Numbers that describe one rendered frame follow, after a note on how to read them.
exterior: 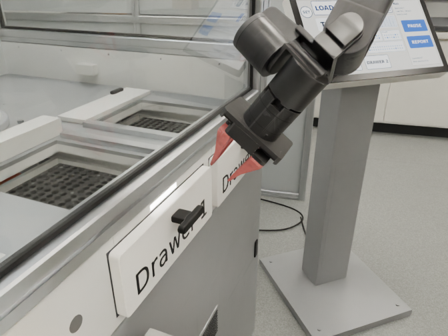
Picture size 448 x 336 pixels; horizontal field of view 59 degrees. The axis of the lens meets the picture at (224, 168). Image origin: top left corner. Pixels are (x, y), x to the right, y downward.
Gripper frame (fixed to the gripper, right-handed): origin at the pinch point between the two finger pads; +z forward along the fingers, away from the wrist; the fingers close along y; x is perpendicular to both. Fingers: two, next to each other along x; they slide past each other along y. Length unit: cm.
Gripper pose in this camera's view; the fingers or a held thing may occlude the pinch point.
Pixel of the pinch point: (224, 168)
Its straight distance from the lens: 59.2
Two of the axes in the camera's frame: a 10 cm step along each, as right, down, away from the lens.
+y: -7.4, -6.7, 0.3
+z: -5.5, 6.3, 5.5
